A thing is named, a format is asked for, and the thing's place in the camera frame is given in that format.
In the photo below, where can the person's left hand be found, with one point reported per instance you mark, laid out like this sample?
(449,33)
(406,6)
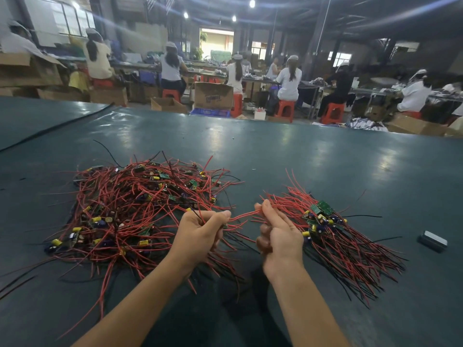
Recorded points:
(197,238)

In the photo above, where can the person's right hand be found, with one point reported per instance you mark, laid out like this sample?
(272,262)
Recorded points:
(282,245)

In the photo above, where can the person's right forearm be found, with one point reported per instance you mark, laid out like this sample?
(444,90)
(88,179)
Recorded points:
(311,314)

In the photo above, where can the person's left forearm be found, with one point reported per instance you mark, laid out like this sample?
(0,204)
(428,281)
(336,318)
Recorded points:
(130,310)

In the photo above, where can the dark green table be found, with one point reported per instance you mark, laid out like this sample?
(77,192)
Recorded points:
(376,162)

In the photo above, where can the blue plastic crate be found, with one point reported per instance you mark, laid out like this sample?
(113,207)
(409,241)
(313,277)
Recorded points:
(210,112)

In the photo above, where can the red plastic stool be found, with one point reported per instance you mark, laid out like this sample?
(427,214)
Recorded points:
(102,83)
(171,94)
(237,104)
(412,115)
(333,113)
(285,110)

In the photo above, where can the heap of black white items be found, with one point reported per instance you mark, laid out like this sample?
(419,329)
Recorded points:
(367,124)

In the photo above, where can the small black grey block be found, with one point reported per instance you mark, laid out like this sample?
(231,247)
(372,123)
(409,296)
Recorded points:
(432,240)

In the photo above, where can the yellow sack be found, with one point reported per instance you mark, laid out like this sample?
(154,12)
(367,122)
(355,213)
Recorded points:
(78,81)

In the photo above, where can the large open cardboard box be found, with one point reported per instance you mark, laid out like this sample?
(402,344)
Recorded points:
(29,70)

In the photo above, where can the grid window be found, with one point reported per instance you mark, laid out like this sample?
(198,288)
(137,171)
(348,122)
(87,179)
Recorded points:
(72,18)

